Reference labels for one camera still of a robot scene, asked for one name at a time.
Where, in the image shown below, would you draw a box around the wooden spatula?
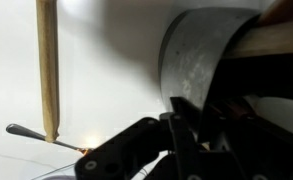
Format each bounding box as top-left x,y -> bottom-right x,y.
223,19 -> 293,60

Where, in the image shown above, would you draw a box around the metal fork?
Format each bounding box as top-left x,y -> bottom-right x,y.
5,122 -> 94,156

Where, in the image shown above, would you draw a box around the long wooden spoon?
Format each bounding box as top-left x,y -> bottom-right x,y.
35,0 -> 61,143

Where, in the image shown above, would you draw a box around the round wooden serving spoon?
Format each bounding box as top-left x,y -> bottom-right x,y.
258,0 -> 293,27

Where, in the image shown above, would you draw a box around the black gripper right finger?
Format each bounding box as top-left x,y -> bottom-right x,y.
199,95 -> 293,180

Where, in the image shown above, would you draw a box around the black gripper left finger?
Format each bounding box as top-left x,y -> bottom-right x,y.
74,96 -> 204,180

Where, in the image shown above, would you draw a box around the steel utensil holding bucket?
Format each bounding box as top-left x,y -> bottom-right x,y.
158,6 -> 293,115

